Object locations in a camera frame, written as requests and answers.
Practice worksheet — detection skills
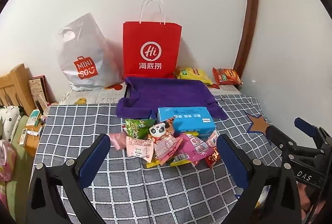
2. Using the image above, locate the floral pillow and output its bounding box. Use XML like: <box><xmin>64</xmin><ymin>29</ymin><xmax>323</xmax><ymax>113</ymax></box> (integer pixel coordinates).
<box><xmin>0</xmin><ymin>106</ymin><xmax>22</xmax><ymax>140</ymax></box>

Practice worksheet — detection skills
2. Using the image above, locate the teal box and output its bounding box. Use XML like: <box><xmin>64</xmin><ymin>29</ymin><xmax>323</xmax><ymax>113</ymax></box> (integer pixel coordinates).
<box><xmin>26</xmin><ymin>109</ymin><xmax>42</xmax><ymax>126</ymax></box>

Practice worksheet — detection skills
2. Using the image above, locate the brown wooden door frame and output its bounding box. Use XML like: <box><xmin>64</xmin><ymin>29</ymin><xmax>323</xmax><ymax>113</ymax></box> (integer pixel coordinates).
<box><xmin>233</xmin><ymin>0</ymin><xmax>260</xmax><ymax>79</ymax></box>

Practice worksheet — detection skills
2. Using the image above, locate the panda print snack packet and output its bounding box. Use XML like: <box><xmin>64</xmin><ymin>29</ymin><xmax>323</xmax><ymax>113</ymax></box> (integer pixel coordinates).
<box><xmin>148</xmin><ymin>117</ymin><xmax>177</xmax><ymax>145</ymax></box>

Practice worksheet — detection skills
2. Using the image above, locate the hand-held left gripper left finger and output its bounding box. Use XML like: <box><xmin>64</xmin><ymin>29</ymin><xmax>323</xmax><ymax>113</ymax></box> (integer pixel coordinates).
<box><xmin>26</xmin><ymin>134</ymin><xmax>111</xmax><ymax>224</ymax></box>

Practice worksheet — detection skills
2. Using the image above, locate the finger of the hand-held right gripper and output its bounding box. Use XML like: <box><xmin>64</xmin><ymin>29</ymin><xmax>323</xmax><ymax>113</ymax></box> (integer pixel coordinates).
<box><xmin>294</xmin><ymin>117</ymin><xmax>332</xmax><ymax>152</ymax></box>
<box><xmin>265</xmin><ymin>125</ymin><xmax>303</xmax><ymax>156</ymax></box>

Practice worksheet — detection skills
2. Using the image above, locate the small red snack packet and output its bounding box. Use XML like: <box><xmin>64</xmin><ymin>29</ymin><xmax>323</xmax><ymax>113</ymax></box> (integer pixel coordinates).
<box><xmin>205</xmin><ymin>149</ymin><xmax>221</xmax><ymax>169</ymax></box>

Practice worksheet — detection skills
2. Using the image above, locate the yellow chips bag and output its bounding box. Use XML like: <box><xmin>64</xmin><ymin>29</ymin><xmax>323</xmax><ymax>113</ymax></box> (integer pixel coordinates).
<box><xmin>176</xmin><ymin>67</ymin><xmax>214</xmax><ymax>86</ymax></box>

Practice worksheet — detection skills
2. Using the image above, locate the patterned book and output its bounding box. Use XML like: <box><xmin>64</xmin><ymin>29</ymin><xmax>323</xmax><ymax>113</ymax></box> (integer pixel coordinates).
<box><xmin>28</xmin><ymin>75</ymin><xmax>51</xmax><ymax>116</ymax></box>

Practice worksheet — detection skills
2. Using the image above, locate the green snack packet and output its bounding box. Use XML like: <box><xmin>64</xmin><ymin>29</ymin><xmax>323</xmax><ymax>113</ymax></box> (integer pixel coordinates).
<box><xmin>124</xmin><ymin>118</ymin><xmax>157</xmax><ymax>140</ymax></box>

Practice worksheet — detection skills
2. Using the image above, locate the grey checkered blanket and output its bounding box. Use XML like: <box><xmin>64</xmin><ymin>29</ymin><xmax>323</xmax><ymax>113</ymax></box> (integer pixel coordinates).
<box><xmin>34</xmin><ymin>94</ymin><xmax>286</xmax><ymax>224</ymax></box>

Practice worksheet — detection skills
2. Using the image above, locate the blue tissue box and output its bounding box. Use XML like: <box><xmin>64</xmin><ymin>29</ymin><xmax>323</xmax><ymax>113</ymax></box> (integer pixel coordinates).
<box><xmin>157</xmin><ymin>107</ymin><xmax>216</xmax><ymax>136</ymax></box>

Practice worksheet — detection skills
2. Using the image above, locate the white plastic shopping bag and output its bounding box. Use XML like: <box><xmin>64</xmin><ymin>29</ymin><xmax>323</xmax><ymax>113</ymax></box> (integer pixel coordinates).
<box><xmin>54</xmin><ymin>13</ymin><xmax>125</xmax><ymax>92</ymax></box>

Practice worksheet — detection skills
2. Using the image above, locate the white pink snack packet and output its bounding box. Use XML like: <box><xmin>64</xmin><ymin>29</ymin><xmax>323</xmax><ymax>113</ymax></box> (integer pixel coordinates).
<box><xmin>126</xmin><ymin>136</ymin><xmax>155</xmax><ymax>163</ymax></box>

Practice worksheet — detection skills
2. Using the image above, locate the pink plastic bag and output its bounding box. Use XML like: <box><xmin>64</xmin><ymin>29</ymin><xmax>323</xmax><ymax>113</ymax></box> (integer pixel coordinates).
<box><xmin>0</xmin><ymin>140</ymin><xmax>17</xmax><ymax>181</ymax></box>

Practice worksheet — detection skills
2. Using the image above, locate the red paper bag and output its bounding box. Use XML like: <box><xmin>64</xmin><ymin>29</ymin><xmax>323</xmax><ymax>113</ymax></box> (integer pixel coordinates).
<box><xmin>122</xmin><ymin>0</ymin><xmax>182</xmax><ymax>79</ymax></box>

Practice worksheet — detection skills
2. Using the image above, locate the magenta snack packet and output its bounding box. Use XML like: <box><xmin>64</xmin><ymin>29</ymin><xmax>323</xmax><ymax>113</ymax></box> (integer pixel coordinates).
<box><xmin>170</xmin><ymin>133</ymin><xmax>220</xmax><ymax>167</ymax></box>

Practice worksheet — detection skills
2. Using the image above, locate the green bedding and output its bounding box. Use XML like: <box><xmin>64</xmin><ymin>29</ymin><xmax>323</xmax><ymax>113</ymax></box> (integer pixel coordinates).
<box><xmin>0</xmin><ymin>115</ymin><xmax>37</xmax><ymax>217</ymax></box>

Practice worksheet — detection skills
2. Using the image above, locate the long pink red snack packet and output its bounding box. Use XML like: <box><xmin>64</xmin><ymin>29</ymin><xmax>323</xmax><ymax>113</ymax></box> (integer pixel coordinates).
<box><xmin>153</xmin><ymin>136</ymin><xmax>182</xmax><ymax>166</ymax></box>

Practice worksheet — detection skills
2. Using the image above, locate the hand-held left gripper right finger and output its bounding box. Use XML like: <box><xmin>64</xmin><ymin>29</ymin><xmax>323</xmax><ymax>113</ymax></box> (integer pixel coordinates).
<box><xmin>217</xmin><ymin>134</ymin><xmax>303</xmax><ymax>224</ymax></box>

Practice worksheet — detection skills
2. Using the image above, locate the wooden headboard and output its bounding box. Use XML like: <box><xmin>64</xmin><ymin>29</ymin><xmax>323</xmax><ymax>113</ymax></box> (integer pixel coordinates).
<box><xmin>0</xmin><ymin>63</ymin><xmax>35</xmax><ymax>116</ymax></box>

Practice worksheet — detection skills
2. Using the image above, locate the wooden nightstand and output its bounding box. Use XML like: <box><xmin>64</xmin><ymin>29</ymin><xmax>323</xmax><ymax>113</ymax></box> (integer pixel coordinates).
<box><xmin>24</xmin><ymin>120</ymin><xmax>48</xmax><ymax>157</ymax></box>

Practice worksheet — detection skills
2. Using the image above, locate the white remote control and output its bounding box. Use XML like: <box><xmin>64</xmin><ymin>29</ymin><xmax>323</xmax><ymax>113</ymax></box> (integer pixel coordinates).
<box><xmin>19</xmin><ymin>128</ymin><xmax>28</xmax><ymax>146</ymax></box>

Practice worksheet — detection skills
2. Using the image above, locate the purple towel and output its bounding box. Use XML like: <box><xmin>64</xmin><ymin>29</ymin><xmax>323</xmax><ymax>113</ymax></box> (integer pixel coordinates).
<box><xmin>115</xmin><ymin>77</ymin><xmax>229</xmax><ymax>119</ymax></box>

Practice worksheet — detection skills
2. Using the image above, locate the red chips bag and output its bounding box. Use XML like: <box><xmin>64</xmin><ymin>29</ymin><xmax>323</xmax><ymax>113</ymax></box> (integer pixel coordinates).
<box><xmin>212</xmin><ymin>67</ymin><xmax>243</xmax><ymax>86</ymax></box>

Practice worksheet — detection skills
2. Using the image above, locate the white printed sheet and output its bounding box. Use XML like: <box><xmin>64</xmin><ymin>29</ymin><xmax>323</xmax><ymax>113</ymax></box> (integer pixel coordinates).
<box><xmin>60</xmin><ymin>83</ymin><xmax>242</xmax><ymax>105</ymax></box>

